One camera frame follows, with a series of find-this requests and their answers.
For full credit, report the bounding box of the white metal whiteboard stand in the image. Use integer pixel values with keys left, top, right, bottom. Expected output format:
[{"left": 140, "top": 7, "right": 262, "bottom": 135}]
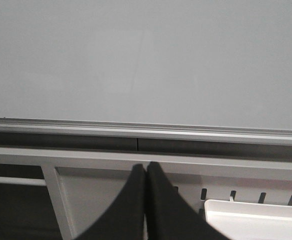
[{"left": 0, "top": 147, "right": 292, "bottom": 240}]

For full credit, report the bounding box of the white plastic tray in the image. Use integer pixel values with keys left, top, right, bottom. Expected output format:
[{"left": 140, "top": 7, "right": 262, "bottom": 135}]
[{"left": 204, "top": 199, "right": 292, "bottom": 240}]

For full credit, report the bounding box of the white whiteboard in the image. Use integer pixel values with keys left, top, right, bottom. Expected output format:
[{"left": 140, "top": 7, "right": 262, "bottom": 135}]
[{"left": 0, "top": 0, "right": 292, "bottom": 146}]

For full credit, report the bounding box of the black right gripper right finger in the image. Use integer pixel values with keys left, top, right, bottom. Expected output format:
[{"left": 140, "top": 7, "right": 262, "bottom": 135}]
[{"left": 147, "top": 161, "right": 227, "bottom": 240}]

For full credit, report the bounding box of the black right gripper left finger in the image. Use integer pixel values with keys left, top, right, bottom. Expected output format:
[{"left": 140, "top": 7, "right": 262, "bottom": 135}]
[{"left": 76, "top": 164, "right": 146, "bottom": 240}]

